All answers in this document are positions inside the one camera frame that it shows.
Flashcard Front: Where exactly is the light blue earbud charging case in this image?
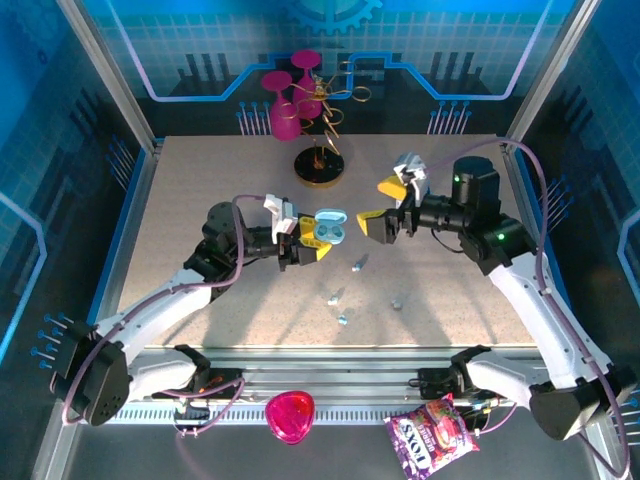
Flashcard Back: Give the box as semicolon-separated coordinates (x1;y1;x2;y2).
310;208;350;247

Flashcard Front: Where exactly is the pink wine glass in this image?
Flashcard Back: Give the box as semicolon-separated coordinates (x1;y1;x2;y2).
291;48;324;121
261;69;304;143

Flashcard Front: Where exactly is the pink heart-shaped bowl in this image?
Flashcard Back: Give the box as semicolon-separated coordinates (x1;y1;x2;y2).
264;390;316;446

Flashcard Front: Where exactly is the purple candy bag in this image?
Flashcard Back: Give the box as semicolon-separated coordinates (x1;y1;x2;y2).
383;393;481;475

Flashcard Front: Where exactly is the gold wire rack black base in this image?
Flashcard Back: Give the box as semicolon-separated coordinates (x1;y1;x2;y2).
282;59;372;189

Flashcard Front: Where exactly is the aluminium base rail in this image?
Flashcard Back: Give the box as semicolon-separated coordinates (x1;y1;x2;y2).
127;345;549;407

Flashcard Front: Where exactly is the aluminium frame post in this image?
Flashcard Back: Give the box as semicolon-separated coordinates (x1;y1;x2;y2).
55;0;166;154
502;0;604;151

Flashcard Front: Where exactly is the white slotted cable duct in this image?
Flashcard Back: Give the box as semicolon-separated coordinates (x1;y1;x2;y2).
119;403;501;427

